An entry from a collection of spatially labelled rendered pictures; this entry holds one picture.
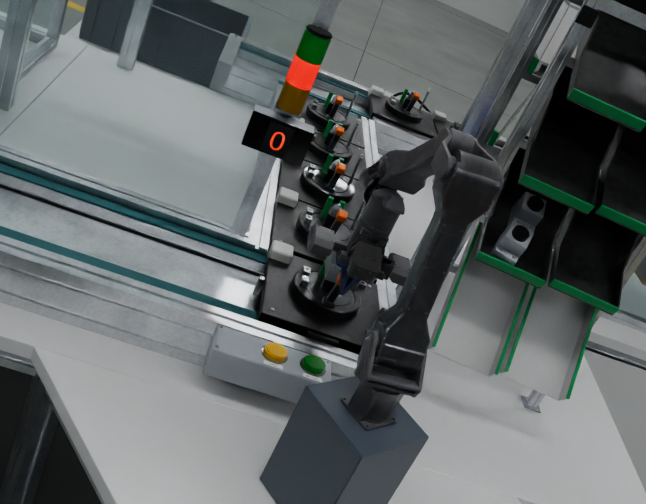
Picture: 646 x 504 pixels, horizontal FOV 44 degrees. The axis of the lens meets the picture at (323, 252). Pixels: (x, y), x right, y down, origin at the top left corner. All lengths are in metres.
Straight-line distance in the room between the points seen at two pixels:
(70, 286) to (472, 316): 0.74
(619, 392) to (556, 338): 0.83
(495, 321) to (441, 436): 0.24
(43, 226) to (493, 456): 0.95
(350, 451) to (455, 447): 0.48
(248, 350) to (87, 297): 0.29
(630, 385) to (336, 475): 1.42
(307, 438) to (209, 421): 0.23
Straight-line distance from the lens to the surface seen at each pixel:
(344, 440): 1.13
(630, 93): 1.45
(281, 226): 1.73
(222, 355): 1.34
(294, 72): 1.47
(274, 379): 1.36
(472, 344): 1.55
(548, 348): 1.63
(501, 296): 1.59
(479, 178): 1.05
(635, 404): 2.49
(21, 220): 1.57
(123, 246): 1.58
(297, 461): 1.21
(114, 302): 1.40
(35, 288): 1.42
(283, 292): 1.51
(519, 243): 1.44
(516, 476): 1.60
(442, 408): 1.64
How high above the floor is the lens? 1.76
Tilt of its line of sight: 27 degrees down
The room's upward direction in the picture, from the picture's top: 25 degrees clockwise
